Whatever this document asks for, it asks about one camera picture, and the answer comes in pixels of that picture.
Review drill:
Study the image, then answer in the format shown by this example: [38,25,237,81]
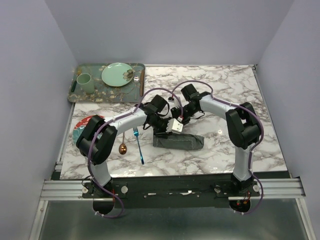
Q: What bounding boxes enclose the silver spoon on tray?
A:
[133,75,140,99]

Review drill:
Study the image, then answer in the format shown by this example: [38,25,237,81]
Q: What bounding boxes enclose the red blue floral plate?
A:
[72,115,93,146]

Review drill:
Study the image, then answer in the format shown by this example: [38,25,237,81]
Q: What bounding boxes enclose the green handled utensil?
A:
[71,80,77,93]

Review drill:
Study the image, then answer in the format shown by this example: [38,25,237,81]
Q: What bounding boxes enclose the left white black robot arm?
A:
[76,94,170,198]

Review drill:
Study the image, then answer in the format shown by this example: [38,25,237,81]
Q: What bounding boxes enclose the brown wooden chopstick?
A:
[139,69,145,97]

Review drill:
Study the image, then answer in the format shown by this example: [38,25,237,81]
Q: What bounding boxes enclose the aluminium frame rail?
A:
[40,178,306,201]

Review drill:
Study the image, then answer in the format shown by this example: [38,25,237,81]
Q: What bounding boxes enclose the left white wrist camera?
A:
[166,118,184,134]

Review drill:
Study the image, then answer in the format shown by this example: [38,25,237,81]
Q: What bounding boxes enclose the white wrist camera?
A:
[168,96,182,109]
[166,118,184,134]

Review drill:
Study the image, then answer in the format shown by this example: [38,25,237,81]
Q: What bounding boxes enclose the mint green cup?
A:
[76,73,95,94]

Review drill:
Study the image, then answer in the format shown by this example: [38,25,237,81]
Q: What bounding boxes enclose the green floral tray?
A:
[67,63,146,103]

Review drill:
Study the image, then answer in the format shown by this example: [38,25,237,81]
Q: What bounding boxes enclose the mint green plate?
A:
[101,62,134,87]

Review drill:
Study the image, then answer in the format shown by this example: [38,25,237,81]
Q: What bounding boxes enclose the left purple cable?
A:
[86,88,183,219]

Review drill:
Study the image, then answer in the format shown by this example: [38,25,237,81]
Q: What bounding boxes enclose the blue metal fork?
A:
[133,127,145,165]

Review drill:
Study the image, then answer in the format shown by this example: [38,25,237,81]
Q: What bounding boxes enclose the dark grey cloth napkin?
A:
[152,133,205,151]

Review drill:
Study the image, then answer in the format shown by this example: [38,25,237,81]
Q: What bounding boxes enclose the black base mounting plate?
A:
[82,173,260,209]

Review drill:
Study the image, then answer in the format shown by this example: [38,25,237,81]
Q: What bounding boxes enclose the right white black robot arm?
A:
[168,84,264,196]

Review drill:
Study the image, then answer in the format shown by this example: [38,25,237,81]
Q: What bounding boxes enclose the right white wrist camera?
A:
[168,96,182,109]

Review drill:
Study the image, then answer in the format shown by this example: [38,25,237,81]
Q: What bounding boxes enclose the copper spoon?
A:
[118,133,128,155]

